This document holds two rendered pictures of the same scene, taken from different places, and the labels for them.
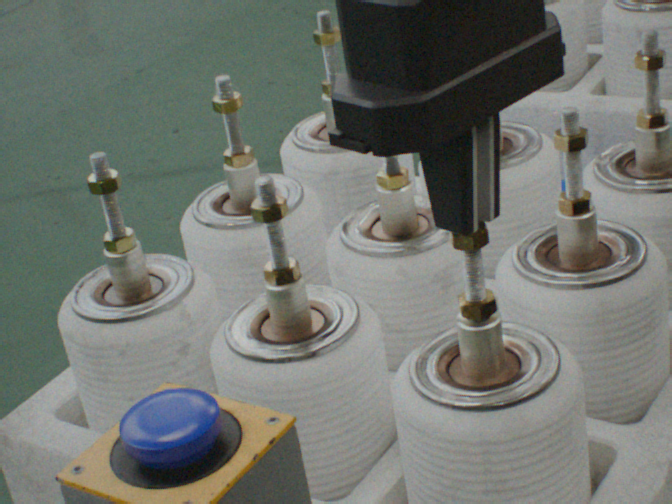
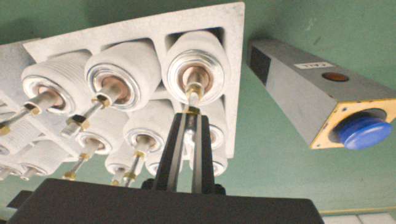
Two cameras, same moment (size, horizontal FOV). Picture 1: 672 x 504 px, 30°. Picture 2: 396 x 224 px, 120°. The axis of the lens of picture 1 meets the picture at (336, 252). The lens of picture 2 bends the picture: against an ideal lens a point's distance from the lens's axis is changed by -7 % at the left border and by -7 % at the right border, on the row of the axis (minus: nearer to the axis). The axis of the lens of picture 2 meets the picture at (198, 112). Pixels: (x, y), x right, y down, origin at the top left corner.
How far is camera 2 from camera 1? 0.51 m
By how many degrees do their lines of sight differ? 40
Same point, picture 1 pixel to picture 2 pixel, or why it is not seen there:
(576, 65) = (41, 144)
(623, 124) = (45, 122)
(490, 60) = not seen: outside the picture
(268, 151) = not seen: hidden behind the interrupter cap
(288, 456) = (340, 95)
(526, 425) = (216, 46)
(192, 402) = (362, 136)
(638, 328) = (124, 50)
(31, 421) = (228, 154)
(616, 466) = (172, 31)
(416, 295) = (161, 121)
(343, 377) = (211, 115)
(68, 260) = not seen: hidden behind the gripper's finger
